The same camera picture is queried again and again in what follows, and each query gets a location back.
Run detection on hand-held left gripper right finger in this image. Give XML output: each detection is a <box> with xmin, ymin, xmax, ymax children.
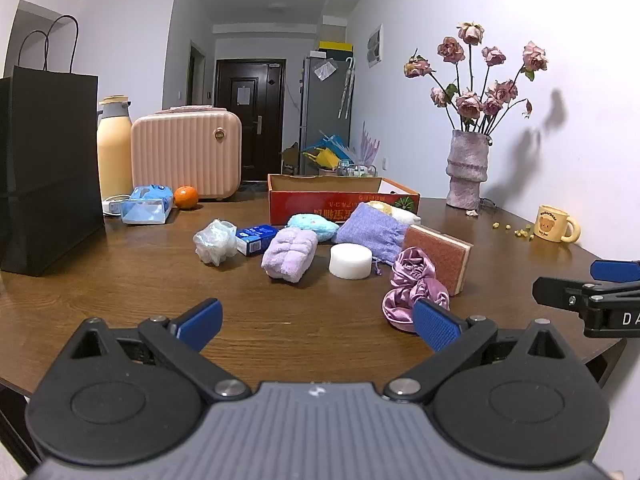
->
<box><xmin>383</xmin><ymin>299</ymin><xmax>583</xmax><ymax>403</ymax></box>

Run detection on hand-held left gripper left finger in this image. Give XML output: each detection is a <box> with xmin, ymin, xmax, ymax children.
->
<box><xmin>55</xmin><ymin>298</ymin><xmax>252</xmax><ymax>403</ymax></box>

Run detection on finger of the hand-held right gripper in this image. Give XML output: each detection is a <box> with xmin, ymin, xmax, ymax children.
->
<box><xmin>533</xmin><ymin>276</ymin><xmax>608</xmax><ymax>311</ymax></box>
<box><xmin>590</xmin><ymin>259</ymin><xmax>640</xmax><ymax>283</ymax></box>

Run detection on pink satin scrunchie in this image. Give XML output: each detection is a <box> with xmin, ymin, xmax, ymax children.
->
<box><xmin>382</xmin><ymin>247</ymin><xmax>451</xmax><ymax>333</ymax></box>

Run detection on blue tissue packet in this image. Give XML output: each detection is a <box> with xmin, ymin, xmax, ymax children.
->
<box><xmin>235</xmin><ymin>224</ymin><xmax>279</xmax><ymax>257</ymax></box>

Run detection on white round sponge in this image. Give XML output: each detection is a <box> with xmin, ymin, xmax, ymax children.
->
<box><xmin>329</xmin><ymin>243</ymin><xmax>373</xmax><ymax>280</ymax></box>

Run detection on lavender towel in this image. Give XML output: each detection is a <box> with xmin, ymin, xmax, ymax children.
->
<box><xmin>261</xmin><ymin>227</ymin><xmax>319</xmax><ymax>283</ymax></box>

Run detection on light blue plush toy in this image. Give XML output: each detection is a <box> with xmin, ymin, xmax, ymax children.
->
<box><xmin>286</xmin><ymin>213</ymin><xmax>341</xmax><ymax>242</ymax></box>

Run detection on red cardboard box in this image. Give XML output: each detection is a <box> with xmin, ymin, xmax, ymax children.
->
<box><xmin>267</xmin><ymin>173</ymin><xmax>421</xmax><ymax>226</ymax></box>

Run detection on yellow bear mug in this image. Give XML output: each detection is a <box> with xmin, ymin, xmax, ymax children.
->
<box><xmin>534</xmin><ymin>205</ymin><xmax>582</xmax><ymax>244</ymax></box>

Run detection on orange scouring sponge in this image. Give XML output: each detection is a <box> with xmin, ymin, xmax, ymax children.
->
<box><xmin>402</xmin><ymin>224</ymin><xmax>474</xmax><ymax>297</ymax></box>

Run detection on scattered yellow crumbs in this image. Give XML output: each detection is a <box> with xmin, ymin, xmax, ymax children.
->
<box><xmin>492</xmin><ymin>221</ymin><xmax>535</xmax><ymax>241</ymax></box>

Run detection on purple woven pouch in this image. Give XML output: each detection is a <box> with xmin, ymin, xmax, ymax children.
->
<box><xmin>334</xmin><ymin>203</ymin><xmax>410</xmax><ymax>276</ymax></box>

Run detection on white and yellow plush toy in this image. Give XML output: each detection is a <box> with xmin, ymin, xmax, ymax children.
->
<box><xmin>364</xmin><ymin>200</ymin><xmax>422</xmax><ymax>227</ymax></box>

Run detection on orange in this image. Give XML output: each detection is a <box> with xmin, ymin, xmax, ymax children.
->
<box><xmin>173</xmin><ymin>185</ymin><xmax>200</xmax><ymax>210</ymax></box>

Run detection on blue wet wipes pack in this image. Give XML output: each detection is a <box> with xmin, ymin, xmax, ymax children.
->
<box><xmin>120</xmin><ymin>185</ymin><xmax>175</xmax><ymax>225</ymax></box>

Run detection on pink ceramic vase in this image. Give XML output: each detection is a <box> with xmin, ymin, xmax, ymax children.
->
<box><xmin>445</xmin><ymin>130</ymin><xmax>493</xmax><ymax>210</ymax></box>

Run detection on pink ribbed suitcase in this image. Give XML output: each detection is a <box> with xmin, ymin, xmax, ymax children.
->
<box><xmin>131</xmin><ymin>105</ymin><xmax>243</xmax><ymax>202</ymax></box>

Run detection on storage cart with bottles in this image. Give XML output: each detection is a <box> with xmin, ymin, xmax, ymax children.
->
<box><xmin>320</xmin><ymin>160</ymin><xmax>378</xmax><ymax>178</ymax></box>

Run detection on small brown cardboard box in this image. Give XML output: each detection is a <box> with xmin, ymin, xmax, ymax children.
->
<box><xmin>280</xmin><ymin>142</ymin><xmax>301</xmax><ymax>176</ymax></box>

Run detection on yellow thermos bottle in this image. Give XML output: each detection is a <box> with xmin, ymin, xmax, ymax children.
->
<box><xmin>96</xmin><ymin>95</ymin><xmax>134</xmax><ymax>201</ymax></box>

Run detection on purple wrapping paper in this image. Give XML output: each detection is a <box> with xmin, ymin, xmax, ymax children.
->
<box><xmin>359</xmin><ymin>121</ymin><xmax>381</xmax><ymax>166</ymax></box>

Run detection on blue and yellow bags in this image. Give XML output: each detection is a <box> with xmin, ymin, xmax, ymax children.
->
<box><xmin>302</xmin><ymin>132</ymin><xmax>353</xmax><ymax>171</ymax></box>

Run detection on dark wooden door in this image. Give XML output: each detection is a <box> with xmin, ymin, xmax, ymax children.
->
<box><xmin>215</xmin><ymin>58</ymin><xmax>287</xmax><ymax>183</ymax></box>

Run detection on dried pink roses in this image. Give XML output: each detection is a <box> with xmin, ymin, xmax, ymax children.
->
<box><xmin>404</xmin><ymin>21</ymin><xmax>550</xmax><ymax>136</ymax></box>

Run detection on black paper bag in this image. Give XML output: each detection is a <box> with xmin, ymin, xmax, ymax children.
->
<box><xmin>0</xmin><ymin>15</ymin><xmax>106</xmax><ymax>277</ymax></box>

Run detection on grey refrigerator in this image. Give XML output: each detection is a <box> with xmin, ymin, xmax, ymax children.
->
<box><xmin>299</xmin><ymin>55</ymin><xmax>353</xmax><ymax>176</ymax></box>

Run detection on side doorway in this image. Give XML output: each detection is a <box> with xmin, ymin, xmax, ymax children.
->
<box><xmin>187</xmin><ymin>42</ymin><xmax>207</xmax><ymax>107</ymax></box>

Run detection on white folded umbrella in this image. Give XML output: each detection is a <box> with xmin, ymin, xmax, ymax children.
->
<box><xmin>337</xmin><ymin>57</ymin><xmax>356</xmax><ymax>120</ymax></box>

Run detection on yellow and black box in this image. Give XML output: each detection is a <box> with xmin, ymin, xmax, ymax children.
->
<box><xmin>319</xmin><ymin>40</ymin><xmax>354</xmax><ymax>60</ymax></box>

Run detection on white charger cable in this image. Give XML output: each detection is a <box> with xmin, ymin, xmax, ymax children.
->
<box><xmin>102</xmin><ymin>195</ymin><xmax>132</xmax><ymax>217</ymax></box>

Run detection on wall electrical panel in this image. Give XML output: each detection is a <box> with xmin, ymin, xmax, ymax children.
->
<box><xmin>367</xmin><ymin>24</ymin><xmax>384</xmax><ymax>68</ymax></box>

